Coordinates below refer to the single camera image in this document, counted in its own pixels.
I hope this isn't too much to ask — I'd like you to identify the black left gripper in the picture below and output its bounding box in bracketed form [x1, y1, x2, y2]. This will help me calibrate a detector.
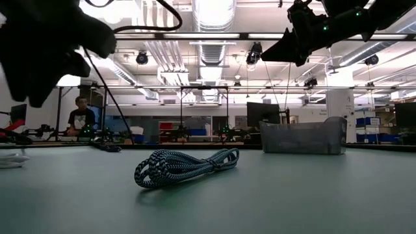
[0, 0, 118, 109]

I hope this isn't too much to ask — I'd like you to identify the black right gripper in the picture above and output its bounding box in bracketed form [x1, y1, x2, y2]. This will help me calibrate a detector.
[260, 0, 372, 68]

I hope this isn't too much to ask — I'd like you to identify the white USB-C cable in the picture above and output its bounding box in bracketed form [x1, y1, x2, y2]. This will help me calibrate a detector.
[0, 151, 31, 169]

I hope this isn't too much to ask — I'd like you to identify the blue black braided USB-C cable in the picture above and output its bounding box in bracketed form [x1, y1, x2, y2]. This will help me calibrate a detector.
[134, 148, 241, 190]

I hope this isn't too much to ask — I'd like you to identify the black computer monitor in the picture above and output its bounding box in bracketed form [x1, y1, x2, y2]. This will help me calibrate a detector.
[9, 103, 28, 126]
[395, 102, 416, 129]
[246, 101, 281, 128]

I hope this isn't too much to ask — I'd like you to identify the red object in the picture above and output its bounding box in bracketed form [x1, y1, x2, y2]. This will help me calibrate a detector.
[3, 118, 25, 131]

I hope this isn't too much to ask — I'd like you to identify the person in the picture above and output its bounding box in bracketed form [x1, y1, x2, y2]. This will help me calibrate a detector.
[66, 96, 97, 137]

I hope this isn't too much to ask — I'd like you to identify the translucent grey plastic bin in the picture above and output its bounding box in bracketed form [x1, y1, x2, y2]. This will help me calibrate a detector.
[259, 116, 348, 155]

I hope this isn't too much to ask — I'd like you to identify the small potted plant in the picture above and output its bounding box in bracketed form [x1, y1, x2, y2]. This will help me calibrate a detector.
[120, 129, 135, 145]

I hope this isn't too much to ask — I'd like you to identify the blue storage bin shelf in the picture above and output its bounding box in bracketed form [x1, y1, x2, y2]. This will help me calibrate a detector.
[356, 116, 401, 144]

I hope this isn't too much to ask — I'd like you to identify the red storage cabinet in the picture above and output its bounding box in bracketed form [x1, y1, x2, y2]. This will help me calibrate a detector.
[158, 121, 174, 143]

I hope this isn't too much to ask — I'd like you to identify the black metal station frame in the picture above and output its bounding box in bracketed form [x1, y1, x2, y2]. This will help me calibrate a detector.
[179, 85, 229, 144]
[54, 84, 110, 142]

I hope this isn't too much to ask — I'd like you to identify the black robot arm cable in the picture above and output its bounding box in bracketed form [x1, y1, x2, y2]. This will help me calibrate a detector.
[83, 47, 135, 146]

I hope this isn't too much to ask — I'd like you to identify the silver ventilation duct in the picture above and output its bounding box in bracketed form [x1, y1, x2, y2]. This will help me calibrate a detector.
[191, 0, 238, 103]

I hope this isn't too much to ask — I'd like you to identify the black overhead frame beam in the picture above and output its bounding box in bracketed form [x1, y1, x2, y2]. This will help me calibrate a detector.
[113, 31, 416, 42]

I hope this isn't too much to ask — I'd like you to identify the black cable bundle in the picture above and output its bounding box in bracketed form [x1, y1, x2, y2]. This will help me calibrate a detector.
[92, 141, 123, 153]

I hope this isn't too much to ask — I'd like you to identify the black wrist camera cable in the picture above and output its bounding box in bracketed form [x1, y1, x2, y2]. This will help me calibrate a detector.
[83, 0, 183, 34]

